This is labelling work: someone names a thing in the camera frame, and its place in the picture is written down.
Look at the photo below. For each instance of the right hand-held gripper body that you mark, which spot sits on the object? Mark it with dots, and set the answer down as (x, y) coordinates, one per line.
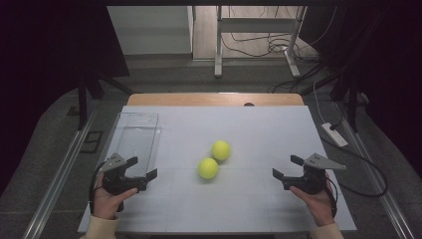
(310, 179)

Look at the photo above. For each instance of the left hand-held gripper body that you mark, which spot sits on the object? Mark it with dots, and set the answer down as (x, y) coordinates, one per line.
(114, 181)

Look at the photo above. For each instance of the clear plastic container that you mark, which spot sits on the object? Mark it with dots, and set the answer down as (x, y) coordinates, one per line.
(139, 142)

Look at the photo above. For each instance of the yellow tennis ball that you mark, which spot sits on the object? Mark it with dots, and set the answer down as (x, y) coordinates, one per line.
(208, 168)
(221, 150)

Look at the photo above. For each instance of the person's left hand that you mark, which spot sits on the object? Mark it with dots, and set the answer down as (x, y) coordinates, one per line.
(107, 202)

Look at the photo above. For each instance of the person's right hand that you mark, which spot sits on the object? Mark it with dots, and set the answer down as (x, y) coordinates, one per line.
(316, 205)

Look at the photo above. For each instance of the dark floor socket plate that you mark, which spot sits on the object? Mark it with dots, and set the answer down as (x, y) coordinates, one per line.
(91, 142)

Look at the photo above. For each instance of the white power strip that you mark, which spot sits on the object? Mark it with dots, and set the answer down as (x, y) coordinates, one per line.
(335, 135)

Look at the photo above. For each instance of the white board mat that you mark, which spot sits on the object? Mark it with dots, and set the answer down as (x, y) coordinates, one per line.
(232, 205)

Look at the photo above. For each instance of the black metal stand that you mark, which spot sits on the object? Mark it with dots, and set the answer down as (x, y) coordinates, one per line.
(83, 99)
(351, 99)

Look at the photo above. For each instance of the wooden table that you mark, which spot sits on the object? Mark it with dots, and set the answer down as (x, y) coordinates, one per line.
(199, 99)

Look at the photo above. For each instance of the dark curtain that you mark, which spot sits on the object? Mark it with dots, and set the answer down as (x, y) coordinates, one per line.
(388, 66)
(40, 66)

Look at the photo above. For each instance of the white cabinet panel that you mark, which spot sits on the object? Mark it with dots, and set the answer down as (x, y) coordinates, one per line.
(149, 30)

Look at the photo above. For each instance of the metal floor rail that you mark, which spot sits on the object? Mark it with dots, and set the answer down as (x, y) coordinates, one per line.
(56, 179)
(381, 186)

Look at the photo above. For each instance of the white metal desk frame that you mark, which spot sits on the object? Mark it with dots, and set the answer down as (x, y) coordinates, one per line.
(219, 40)

